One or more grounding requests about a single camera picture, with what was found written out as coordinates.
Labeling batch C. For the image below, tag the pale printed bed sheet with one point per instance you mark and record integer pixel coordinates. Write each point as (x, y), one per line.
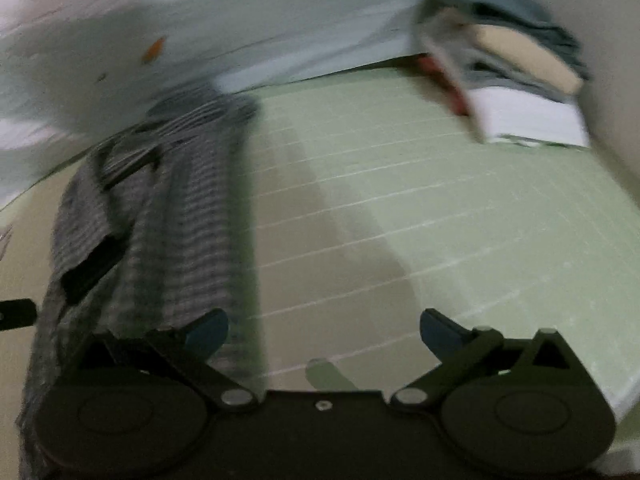
(76, 71)

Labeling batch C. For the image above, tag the stack of folded clothes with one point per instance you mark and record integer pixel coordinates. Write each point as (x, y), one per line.
(507, 65)

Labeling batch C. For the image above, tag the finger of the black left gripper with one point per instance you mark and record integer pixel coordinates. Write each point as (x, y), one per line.
(17, 313)

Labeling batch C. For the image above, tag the blue white plaid shirt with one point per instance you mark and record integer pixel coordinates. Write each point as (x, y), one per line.
(142, 239)

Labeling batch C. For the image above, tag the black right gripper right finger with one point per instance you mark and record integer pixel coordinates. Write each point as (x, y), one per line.
(516, 403)

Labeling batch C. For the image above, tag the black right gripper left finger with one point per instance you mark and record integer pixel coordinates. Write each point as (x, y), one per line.
(123, 407)

